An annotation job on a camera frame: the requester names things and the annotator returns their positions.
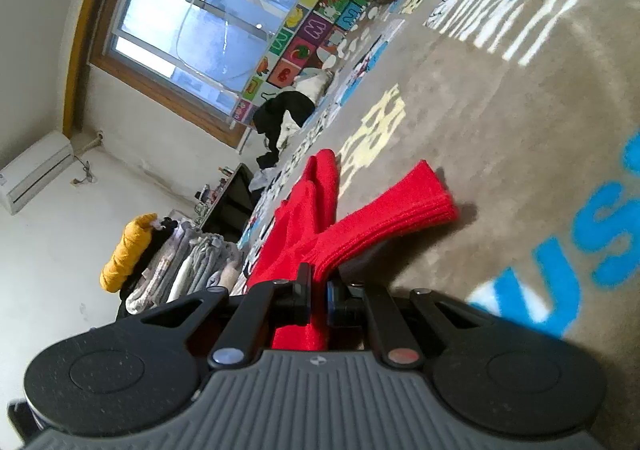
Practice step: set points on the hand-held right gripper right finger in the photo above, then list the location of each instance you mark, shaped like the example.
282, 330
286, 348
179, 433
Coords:
331, 300

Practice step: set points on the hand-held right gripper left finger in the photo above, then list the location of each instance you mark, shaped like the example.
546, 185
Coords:
303, 290

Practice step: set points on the red sweater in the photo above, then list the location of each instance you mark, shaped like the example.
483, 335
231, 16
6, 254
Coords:
300, 230

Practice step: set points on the stack of folded clothes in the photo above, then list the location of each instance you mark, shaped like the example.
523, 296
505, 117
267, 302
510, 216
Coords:
190, 255

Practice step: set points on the dark cabinet with items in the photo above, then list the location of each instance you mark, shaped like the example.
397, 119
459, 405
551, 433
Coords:
235, 200

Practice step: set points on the pile of small toiletries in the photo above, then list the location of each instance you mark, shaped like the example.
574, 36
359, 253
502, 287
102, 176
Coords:
205, 192

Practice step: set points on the folded black garment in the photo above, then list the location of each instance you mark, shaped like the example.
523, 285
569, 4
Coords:
157, 240

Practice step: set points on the yellow knit sweater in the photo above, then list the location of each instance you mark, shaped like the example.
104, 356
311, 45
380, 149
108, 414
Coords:
125, 250

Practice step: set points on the cartoon mouse printed blanket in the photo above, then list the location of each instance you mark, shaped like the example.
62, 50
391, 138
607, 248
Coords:
500, 129

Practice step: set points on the colourful alphabet foam mat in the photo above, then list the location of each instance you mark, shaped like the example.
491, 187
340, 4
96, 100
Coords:
310, 34

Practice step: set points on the white air conditioner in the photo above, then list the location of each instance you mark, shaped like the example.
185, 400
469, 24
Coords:
35, 169

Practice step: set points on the wooden framed window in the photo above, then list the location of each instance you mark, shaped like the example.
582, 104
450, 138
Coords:
200, 4

